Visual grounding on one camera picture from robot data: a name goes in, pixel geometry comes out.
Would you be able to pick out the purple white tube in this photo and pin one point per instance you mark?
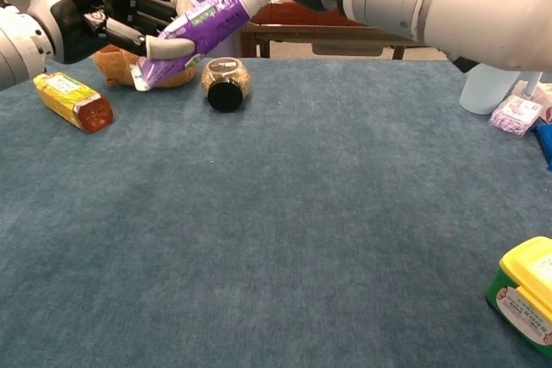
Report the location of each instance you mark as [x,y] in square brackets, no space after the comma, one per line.
[207,19]

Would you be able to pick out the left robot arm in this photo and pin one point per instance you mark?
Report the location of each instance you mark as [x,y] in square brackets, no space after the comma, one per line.
[17,49]

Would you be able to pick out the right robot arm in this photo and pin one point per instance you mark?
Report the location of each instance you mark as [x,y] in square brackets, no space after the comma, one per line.
[453,1]

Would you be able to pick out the brown mahjong table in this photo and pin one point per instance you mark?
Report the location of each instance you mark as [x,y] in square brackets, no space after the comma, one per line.
[302,38]

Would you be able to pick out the brown capybara plush toy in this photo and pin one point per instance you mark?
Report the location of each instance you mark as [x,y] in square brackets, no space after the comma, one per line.
[121,68]

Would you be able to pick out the yellow label tea bottle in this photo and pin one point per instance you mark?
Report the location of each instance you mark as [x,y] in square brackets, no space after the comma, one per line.
[64,96]

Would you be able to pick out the round glass jar black lid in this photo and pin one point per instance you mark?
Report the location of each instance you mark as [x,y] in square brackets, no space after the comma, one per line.
[224,83]

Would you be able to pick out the light blue plastic mug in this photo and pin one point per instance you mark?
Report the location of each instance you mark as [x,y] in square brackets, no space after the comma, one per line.
[483,92]

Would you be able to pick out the blue felt table cloth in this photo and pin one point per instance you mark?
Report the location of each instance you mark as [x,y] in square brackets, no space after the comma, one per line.
[276,213]

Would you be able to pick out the small purple tissue packet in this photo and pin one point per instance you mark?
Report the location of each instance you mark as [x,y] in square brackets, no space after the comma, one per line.
[513,116]

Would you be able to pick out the pink floral carton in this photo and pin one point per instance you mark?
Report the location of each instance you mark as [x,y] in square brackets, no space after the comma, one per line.
[547,103]

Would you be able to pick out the blue plastic packet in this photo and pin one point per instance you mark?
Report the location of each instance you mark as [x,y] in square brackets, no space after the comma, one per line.
[545,139]

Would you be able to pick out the yellow lid wipes box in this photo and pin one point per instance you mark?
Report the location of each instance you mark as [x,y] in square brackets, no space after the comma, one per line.
[526,282]

